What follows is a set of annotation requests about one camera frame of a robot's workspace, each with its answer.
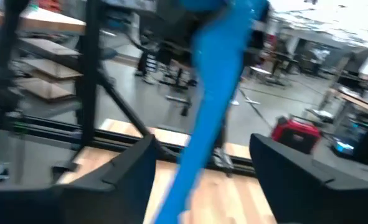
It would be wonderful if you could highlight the black aluminium rig frame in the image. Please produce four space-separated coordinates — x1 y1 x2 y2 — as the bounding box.
0 0 256 177

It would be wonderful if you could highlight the wooden top table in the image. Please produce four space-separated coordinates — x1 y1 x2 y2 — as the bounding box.
334 86 368 118

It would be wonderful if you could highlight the wooden top grey workbench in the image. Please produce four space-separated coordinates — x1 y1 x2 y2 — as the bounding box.
0 5 87 103

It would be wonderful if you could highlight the black computer with lights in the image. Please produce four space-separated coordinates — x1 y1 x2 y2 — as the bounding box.
330 119 368 165

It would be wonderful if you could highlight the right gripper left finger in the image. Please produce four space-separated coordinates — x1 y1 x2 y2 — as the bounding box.
0 134 158 224

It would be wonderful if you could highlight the black jointed stand pole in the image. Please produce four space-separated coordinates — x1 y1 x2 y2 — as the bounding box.
0 0 29 144

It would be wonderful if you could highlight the white round table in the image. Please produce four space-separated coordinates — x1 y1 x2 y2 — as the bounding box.
248 65 273 86

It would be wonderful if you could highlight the blue elastic bandage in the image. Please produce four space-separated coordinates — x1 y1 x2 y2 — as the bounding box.
153 0 271 224

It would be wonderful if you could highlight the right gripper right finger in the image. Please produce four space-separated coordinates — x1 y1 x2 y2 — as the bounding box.
248 133 368 224

